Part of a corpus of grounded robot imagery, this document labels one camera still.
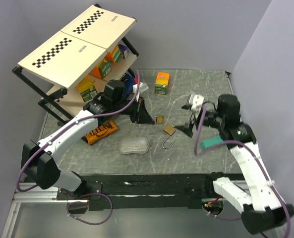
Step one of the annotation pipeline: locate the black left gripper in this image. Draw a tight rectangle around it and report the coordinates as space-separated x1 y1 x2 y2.
113 96 155 125

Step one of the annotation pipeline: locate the large brass padlock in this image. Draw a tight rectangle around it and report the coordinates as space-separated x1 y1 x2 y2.
162 124 176 149

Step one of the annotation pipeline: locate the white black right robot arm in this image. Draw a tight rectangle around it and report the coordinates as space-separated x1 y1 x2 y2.
176 93 294 238

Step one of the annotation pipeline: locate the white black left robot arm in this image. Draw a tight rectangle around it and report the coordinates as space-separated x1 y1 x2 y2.
19 80 155 199

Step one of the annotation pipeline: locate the orange snack bag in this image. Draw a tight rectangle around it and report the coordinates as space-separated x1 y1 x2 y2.
85 121 118 145

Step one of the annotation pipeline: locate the teal rectangular box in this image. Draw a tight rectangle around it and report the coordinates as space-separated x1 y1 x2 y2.
200 136 223 150

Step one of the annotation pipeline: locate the orange green box on table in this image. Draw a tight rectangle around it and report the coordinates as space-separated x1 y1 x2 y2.
154 72 170 95

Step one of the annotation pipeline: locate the orange green box middle shelf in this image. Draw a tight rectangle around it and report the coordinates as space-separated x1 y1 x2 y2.
89 58 112 79

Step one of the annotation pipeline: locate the yellow green box lower shelf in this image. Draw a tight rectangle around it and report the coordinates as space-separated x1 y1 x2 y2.
76 75 98 102

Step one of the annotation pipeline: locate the orange green box upper right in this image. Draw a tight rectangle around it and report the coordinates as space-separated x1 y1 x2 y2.
106 45 123 63

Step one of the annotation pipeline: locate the purple white small box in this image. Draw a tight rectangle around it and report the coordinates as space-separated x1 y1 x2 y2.
118 44 129 59

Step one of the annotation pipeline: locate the cream black two-tier shelf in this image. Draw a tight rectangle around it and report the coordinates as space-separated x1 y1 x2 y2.
12 4 139 125

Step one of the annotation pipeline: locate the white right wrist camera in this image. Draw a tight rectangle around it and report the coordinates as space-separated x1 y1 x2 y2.
186 93 204 112

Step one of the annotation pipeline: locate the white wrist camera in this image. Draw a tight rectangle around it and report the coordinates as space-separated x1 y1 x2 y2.
132 82 149 102
186 93 204 112

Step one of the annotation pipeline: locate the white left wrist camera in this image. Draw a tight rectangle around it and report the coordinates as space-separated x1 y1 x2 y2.
132 82 149 102

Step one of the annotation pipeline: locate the aluminium table frame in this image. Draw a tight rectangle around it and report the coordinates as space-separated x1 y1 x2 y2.
1 69 286 238

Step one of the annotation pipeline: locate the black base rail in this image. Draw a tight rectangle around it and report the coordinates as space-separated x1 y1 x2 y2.
57 172 223 211

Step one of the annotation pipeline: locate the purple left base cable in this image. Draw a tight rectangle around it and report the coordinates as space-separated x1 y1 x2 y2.
66 193 115 226

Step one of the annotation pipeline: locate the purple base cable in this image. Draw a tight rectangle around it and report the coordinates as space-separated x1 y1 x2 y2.
202 198 243 221
66 193 115 226

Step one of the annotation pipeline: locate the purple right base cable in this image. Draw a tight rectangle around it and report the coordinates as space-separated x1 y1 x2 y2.
202 198 243 221

